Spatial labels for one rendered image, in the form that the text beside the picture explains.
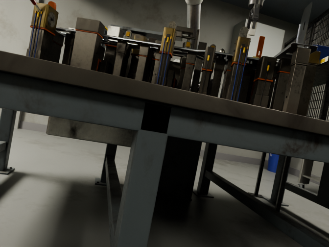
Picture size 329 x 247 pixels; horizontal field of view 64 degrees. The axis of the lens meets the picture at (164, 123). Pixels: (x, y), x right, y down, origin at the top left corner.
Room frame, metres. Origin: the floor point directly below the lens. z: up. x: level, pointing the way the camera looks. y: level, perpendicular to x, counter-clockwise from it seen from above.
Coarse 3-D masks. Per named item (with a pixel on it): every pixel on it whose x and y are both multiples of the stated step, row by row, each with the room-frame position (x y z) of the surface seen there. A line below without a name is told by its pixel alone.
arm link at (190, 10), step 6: (186, 0) 1.94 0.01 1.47; (192, 0) 1.90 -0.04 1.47; (198, 0) 1.90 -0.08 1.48; (192, 6) 1.94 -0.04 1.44; (198, 6) 1.95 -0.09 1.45; (192, 12) 1.96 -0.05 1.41; (198, 12) 1.97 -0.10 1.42; (192, 18) 1.99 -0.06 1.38; (198, 18) 2.00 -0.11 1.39; (192, 24) 2.01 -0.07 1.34; (198, 24) 2.03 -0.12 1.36; (192, 36) 2.07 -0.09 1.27; (192, 42) 2.10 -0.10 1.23; (198, 42) 2.12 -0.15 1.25; (192, 48) 2.13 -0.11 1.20
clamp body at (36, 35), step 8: (40, 8) 1.31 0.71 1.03; (48, 8) 1.31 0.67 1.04; (32, 16) 1.31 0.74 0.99; (40, 16) 1.31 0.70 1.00; (48, 16) 1.32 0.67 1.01; (56, 16) 1.39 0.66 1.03; (32, 24) 1.31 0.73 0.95; (40, 24) 1.31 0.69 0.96; (48, 24) 1.33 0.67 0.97; (56, 24) 1.40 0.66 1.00; (32, 32) 1.30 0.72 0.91; (40, 32) 1.32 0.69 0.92; (48, 32) 1.36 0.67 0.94; (32, 40) 1.32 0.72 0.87; (40, 40) 1.32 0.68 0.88; (48, 40) 1.37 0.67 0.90; (32, 48) 1.32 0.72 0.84; (40, 48) 1.31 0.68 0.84; (48, 48) 1.38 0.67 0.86; (32, 56) 1.31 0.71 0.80; (40, 56) 1.31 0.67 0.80; (48, 56) 1.39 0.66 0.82
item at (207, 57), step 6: (210, 48) 1.26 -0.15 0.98; (210, 54) 1.26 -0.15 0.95; (204, 60) 1.27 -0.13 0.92; (210, 60) 1.26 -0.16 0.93; (204, 66) 1.26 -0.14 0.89; (210, 66) 1.26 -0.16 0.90; (204, 72) 1.27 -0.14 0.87; (210, 72) 1.29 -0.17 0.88; (204, 78) 1.26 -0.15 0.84; (204, 84) 1.27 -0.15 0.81; (204, 90) 1.27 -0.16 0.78
